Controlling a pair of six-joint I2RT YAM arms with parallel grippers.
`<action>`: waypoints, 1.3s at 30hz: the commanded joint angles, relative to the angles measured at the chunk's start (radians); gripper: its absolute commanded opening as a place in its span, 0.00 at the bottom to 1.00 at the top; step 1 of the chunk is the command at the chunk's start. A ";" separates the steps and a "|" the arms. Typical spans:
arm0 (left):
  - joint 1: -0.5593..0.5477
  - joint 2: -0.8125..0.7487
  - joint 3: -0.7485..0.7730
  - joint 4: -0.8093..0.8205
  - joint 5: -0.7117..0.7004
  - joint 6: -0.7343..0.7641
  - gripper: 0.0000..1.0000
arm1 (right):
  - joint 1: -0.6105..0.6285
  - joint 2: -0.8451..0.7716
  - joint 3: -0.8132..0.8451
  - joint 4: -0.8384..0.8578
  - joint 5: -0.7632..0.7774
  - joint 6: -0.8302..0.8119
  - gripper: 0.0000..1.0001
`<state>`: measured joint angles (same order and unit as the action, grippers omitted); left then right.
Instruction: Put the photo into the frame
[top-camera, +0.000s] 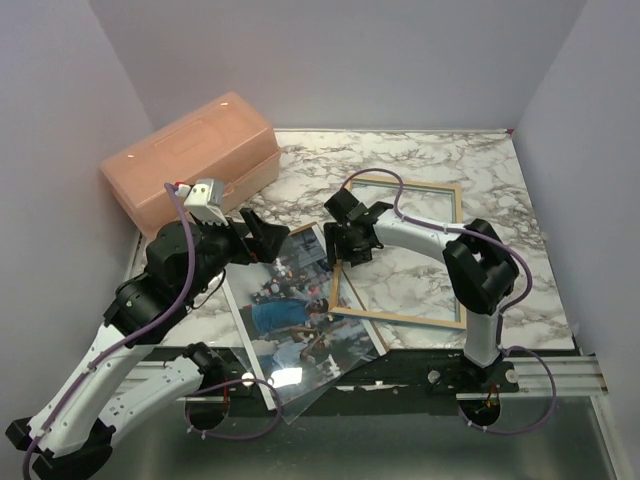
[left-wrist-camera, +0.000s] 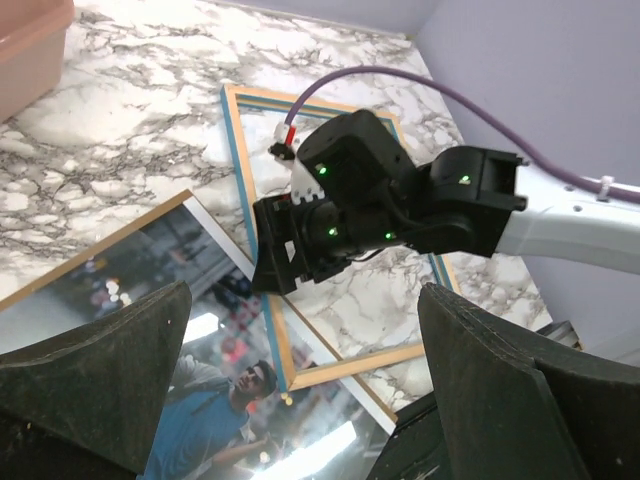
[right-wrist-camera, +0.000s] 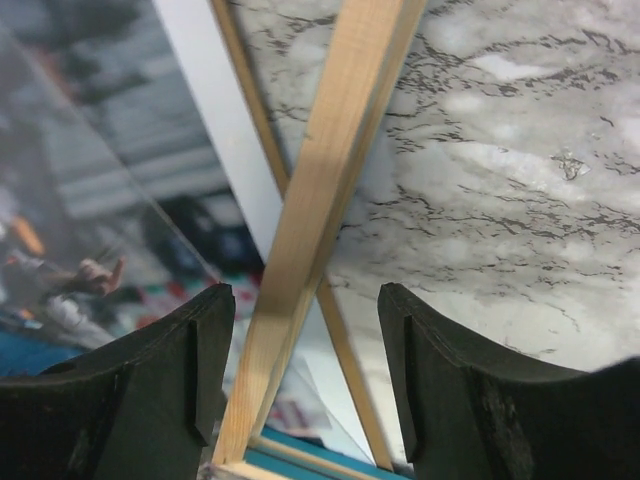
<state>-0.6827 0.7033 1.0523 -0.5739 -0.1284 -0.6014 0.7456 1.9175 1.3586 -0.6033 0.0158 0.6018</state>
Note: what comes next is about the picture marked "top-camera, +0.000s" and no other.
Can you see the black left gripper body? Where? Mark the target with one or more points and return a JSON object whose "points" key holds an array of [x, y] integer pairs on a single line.
{"points": [[225, 247]]}

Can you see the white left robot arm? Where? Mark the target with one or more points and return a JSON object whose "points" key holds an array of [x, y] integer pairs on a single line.
{"points": [[75, 434]]}

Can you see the aluminium mounting rail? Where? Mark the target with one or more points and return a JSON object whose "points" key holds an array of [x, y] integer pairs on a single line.
{"points": [[570, 376]]}

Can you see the printed photo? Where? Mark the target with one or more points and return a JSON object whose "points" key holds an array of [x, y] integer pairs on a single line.
{"points": [[292, 291]]}

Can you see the blue wooden picture frame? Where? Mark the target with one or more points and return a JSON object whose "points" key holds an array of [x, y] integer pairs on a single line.
{"points": [[399, 285]]}

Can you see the translucent orange plastic box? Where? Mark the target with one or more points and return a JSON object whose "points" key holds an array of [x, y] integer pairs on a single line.
{"points": [[226, 139]]}

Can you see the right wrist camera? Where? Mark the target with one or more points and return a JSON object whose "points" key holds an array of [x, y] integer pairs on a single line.
{"points": [[344, 207]]}

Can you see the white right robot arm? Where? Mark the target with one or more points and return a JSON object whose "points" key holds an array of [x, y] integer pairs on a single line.
{"points": [[481, 269]]}

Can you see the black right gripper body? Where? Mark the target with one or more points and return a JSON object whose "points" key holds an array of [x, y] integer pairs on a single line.
{"points": [[348, 249]]}

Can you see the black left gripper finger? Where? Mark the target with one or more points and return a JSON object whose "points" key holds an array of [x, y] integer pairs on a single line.
{"points": [[266, 241], [254, 225]]}

